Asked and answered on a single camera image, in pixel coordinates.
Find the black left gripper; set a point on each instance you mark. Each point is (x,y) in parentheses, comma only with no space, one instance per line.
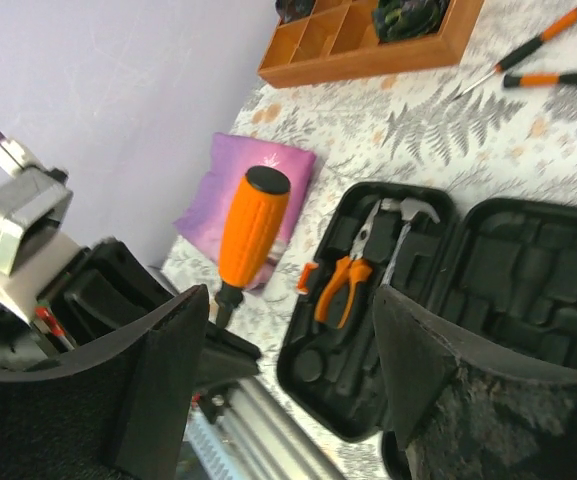
(105,288)

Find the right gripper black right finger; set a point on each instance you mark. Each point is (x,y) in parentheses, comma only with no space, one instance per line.
(463,407)

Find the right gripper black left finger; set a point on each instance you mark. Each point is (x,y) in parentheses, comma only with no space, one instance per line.
(115,408)

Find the black plastic tool case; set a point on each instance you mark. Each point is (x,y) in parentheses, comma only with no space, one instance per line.
(506,271)

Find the large orange black screwdriver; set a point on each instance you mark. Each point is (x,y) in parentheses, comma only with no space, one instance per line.
(250,229)

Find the orange handled pliers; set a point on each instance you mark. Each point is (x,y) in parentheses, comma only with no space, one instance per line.
(352,272)

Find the orange case latch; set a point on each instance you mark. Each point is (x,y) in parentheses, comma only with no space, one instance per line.
(303,282)

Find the black handled steel hammer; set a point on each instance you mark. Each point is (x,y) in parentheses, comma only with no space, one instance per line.
(409,208)

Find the purple folded cloth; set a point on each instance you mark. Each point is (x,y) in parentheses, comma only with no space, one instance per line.
(202,223)

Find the floral patterned table mat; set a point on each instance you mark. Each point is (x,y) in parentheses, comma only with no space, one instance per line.
(452,129)

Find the black rolled tape middle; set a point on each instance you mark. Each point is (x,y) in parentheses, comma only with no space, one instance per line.
(292,10)

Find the black rolled tape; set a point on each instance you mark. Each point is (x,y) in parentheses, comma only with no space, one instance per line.
(292,10)
(396,20)

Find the thin orange precision screwdriver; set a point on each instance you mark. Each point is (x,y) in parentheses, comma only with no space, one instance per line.
(539,80)

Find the orange wooden compartment tray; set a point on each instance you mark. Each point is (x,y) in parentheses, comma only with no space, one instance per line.
(337,41)

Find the black rolled tape right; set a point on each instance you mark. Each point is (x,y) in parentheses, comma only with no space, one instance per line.
(396,20)

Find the small orange black screwdriver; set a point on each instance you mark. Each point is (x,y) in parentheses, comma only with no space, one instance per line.
(526,49)

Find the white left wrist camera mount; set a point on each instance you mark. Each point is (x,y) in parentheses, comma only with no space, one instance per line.
(19,290)

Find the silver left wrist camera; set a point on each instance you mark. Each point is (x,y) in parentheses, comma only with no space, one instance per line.
(32,208)

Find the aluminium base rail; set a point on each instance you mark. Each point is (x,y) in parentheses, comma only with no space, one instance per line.
(239,431)

